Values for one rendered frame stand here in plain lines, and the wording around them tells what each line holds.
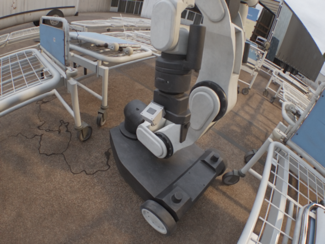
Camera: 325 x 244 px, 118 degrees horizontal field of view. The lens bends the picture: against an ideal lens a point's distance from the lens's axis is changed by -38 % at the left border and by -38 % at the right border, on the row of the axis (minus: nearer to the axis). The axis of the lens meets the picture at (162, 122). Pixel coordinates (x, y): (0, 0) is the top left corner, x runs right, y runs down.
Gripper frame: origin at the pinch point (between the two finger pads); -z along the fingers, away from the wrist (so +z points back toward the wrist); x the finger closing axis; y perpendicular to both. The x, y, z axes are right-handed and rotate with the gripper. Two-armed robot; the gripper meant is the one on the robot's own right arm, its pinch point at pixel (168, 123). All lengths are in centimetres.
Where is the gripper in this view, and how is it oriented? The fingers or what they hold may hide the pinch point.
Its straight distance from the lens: 44.2
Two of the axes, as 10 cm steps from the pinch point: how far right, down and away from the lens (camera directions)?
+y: 6.8, -3.4, 6.5
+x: 7.3, 4.0, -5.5
